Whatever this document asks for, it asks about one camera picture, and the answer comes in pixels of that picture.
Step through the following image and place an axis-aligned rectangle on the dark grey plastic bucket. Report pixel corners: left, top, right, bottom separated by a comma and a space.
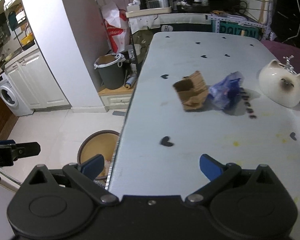
94, 53, 126, 90

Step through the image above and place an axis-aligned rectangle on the white low drawer cabinet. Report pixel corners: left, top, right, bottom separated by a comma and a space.
98, 86, 134, 111

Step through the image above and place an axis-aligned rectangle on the round brown trash bin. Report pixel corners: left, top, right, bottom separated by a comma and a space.
77, 130, 119, 180

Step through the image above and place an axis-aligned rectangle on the blue plastic wrapper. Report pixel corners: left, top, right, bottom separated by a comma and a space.
208, 72, 244, 110

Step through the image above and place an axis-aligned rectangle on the blue white spray can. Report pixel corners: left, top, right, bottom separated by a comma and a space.
125, 73, 137, 89

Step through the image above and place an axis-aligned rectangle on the grey floor mat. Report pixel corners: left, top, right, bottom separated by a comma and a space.
112, 111, 126, 116

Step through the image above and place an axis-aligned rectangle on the white kitchen cabinet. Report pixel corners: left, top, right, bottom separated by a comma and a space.
5, 48, 70, 109

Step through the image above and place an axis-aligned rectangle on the white ceramic cat figurine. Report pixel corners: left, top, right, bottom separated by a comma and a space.
258, 55, 300, 108

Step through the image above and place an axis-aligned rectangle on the red white plastic bag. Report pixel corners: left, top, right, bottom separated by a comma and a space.
101, 2, 130, 53

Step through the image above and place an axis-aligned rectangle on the white tissue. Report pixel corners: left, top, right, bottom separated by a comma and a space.
103, 159, 111, 176

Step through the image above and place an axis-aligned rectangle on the white washing machine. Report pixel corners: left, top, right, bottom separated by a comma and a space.
0, 73, 34, 117

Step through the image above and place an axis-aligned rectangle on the brown cardboard box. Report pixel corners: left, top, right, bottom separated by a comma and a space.
173, 70, 209, 111

